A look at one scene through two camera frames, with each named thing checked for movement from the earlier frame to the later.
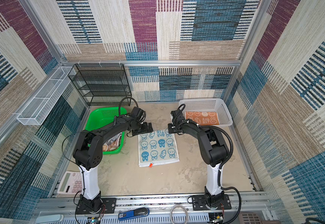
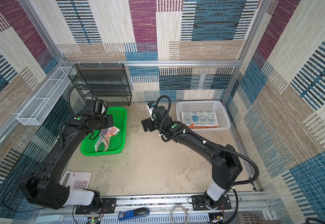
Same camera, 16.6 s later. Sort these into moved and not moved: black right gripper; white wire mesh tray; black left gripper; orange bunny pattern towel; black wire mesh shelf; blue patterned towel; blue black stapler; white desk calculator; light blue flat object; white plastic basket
Moved: orange bunny pattern towel; black left gripper; blue patterned towel; black right gripper
Not moved: white plastic basket; light blue flat object; black wire mesh shelf; white wire mesh tray; white desk calculator; blue black stapler
